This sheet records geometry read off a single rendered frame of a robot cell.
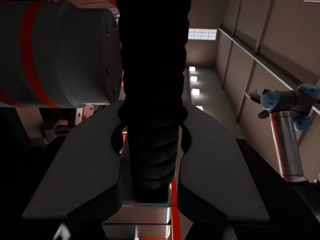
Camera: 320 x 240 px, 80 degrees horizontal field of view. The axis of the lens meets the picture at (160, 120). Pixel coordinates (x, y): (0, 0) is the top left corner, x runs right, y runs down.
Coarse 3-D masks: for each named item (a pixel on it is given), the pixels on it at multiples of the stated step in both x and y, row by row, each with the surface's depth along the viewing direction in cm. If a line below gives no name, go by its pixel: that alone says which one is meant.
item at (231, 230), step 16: (240, 144) 8; (256, 160) 8; (256, 176) 7; (272, 176) 7; (272, 192) 6; (288, 192) 6; (272, 208) 6; (288, 208) 6; (304, 208) 6; (240, 224) 5; (256, 224) 5; (272, 224) 6; (288, 224) 5; (304, 224) 5
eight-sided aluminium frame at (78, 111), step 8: (40, 0) 43; (48, 0) 43; (64, 0) 43; (72, 0) 46; (56, 112) 49; (64, 112) 52; (72, 112) 49; (80, 112) 52; (64, 120) 52; (72, 120) 49; (80, 120) 52
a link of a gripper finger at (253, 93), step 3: (252, 90) 104; (255, 90) 103; (246, 93) 108; (252, 93) 105; (255, 93) 104; (249, 96) 106; (252, 96) 105; (255, 96) 104; (258, 96) 103; (258, 99) 103
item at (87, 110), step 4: (88, 104) 58; (68, 108) 54; (84, 108) 55; (88, 108) 58; (92, 108) 61; (68, 112) 53; (84, 112) 55; (88, 112) 58; (92, 112) 62; (68, 116) 53; (84, 116) 55; (88, 116) 58
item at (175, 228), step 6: (174, 180) 328; (174, 186) 319; (174, 192) 308; (174, 198) 300; (174, 204) 289; (174, 210) 282; (174, 216) 275; (174, 222) 267; (174, 228) 261; (174, 234) 254
